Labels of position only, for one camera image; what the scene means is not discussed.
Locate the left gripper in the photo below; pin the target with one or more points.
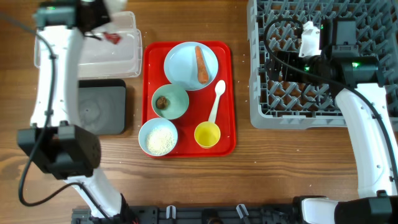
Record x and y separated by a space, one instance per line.
105 17

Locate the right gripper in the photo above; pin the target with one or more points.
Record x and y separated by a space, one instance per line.
290 59

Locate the red wrapper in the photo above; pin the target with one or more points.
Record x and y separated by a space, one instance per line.
112 38

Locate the orange carrot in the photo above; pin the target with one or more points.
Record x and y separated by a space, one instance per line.
202 72

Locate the light blue plate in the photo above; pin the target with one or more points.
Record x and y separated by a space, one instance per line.
180 65

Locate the yellow cup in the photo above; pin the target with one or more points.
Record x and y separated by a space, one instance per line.
207 134

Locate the brown nut shell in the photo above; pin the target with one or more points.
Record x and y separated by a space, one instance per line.
162 103

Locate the green bowl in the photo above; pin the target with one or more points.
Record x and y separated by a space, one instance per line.
178 101

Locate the light blue rice bowl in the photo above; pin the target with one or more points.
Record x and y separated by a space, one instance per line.
149 126

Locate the white rice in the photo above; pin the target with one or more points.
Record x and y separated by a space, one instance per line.
160 141

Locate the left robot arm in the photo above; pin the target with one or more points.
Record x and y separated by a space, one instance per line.
55 141

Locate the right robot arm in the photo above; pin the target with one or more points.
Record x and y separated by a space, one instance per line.
329 54

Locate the grey dishwasher rack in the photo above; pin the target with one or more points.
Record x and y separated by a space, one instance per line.
290 105

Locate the black waste tray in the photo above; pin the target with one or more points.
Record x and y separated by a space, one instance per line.
102 106

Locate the clear plastic bin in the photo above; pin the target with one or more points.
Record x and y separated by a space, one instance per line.
80 57

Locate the white plastic spoon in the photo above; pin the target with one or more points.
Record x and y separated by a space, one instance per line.
219 90

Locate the red serving tray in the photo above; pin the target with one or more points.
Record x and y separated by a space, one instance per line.
154 76

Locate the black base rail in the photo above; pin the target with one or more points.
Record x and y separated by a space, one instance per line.
228 215

